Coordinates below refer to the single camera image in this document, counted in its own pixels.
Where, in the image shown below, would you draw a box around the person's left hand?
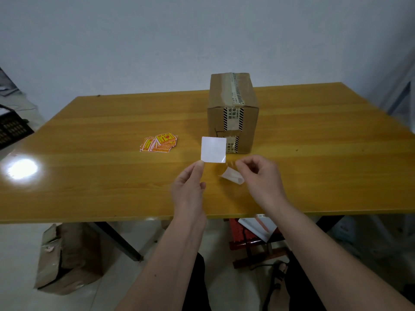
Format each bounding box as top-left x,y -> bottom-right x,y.
171,160 -> 208,221

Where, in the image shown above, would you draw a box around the person's right hand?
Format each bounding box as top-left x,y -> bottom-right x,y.
235,154 -> 290,213

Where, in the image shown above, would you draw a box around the translucent peeled sticker film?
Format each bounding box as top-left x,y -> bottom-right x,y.
219,161 -> 245,185

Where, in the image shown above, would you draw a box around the white square sticker sheet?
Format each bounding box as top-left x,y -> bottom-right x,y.
201,136 -> 227,164

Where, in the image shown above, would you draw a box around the person's right forearm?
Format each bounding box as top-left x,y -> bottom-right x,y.
263,199 -> 415,311

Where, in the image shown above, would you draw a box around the person's left forearm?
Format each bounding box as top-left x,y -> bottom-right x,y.
115,212 -> 208,311

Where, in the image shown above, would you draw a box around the pile of red yellow stickers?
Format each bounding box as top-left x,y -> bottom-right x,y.
140,133 -> 178,153

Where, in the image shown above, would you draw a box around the white paper booklet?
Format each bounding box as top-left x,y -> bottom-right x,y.
238,216 -> 278,243

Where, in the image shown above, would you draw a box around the red wooden stool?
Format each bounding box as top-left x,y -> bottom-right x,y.
228,217 -> 290,269

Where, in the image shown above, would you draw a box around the taped brown cardboard box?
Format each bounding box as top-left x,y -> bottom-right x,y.
207,73 -> 259,155

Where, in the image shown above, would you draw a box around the black table leg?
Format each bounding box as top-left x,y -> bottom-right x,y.
315,216 -> 345,234
87,221 -> 144,262

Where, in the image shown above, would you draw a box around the person's black trousers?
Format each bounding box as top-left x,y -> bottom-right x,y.
181,252 -> 327,311

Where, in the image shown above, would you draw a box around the person's black sandal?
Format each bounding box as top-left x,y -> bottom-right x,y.
262,260 -> 290,311

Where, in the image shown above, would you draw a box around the open cardboard box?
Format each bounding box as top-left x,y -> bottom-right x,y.
34,223 -> 105,296

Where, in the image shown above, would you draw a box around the black plastic crate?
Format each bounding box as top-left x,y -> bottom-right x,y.
0,105 -> 35,150

